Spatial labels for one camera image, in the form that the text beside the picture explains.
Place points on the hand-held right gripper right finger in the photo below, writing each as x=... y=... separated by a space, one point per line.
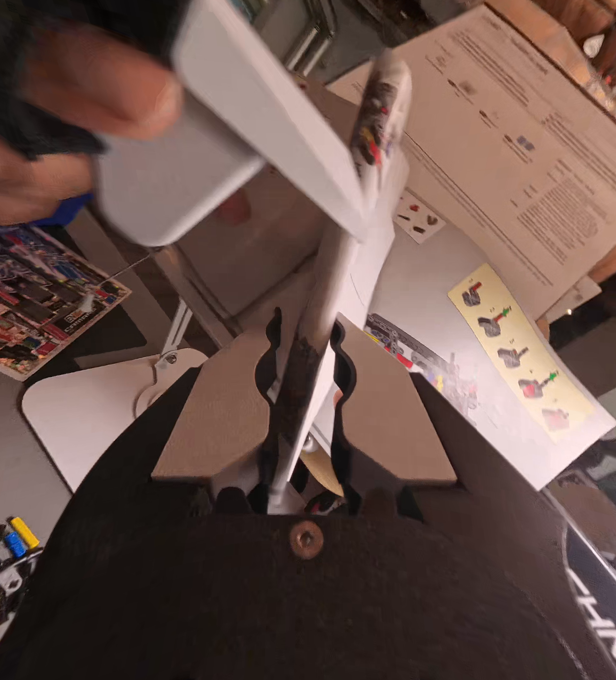
x=393 y=425

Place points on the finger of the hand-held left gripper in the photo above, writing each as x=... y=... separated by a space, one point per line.
x=265 y=106

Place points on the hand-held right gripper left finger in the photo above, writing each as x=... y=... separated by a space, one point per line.
x=212 y=419

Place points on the lego instruction booklet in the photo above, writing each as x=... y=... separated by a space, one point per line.
x=446 y=276

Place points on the pile of small lego pins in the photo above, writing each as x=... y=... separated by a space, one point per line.
x=21 y=531

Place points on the lego race car box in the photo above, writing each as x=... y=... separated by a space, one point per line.
x=605 y=600

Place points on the person's left hand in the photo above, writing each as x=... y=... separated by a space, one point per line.
x=100 y=90

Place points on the white book stand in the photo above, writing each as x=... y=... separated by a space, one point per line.
x=90 y=409

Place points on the colourful sticker sheet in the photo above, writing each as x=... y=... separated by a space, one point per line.
x=31 y=297

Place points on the white printed instruction sign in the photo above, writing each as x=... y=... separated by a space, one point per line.
x=525 y=159

